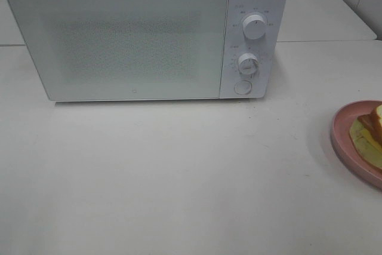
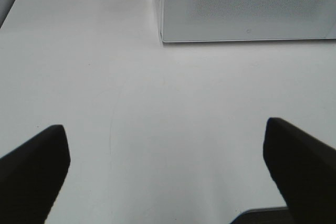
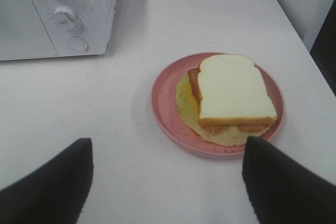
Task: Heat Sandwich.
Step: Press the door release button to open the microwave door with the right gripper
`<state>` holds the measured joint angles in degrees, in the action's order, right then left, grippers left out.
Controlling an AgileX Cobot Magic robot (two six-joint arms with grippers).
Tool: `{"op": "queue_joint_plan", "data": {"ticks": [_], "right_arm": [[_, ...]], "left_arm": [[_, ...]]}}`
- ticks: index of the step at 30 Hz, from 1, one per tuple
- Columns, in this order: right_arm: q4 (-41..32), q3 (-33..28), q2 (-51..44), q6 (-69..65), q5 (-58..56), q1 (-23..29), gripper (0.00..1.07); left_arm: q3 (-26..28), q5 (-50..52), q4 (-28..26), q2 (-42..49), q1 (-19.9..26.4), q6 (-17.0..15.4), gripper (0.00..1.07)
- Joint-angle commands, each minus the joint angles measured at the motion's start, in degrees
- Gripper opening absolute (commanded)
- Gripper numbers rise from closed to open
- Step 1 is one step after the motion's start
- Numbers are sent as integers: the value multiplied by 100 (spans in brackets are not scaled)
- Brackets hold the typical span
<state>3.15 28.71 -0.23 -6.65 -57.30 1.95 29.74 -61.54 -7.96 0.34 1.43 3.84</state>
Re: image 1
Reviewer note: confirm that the round white door button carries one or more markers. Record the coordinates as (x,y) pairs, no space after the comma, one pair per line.
(243,87)

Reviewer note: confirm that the toast sandwich with cheese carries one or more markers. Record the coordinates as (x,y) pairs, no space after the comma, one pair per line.
(365,133)

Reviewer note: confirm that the pink round plate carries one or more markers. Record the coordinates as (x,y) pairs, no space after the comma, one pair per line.
(343,145)

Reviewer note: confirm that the white microwave door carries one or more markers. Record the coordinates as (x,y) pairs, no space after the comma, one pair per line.
(87,50)

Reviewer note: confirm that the lower white timer knob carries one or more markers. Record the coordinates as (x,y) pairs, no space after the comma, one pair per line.
(248,64)

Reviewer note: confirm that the upper white power knob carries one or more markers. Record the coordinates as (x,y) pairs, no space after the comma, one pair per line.
(254,26)

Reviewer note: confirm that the white microwave oven body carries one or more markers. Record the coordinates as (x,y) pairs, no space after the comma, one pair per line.
(256,4)

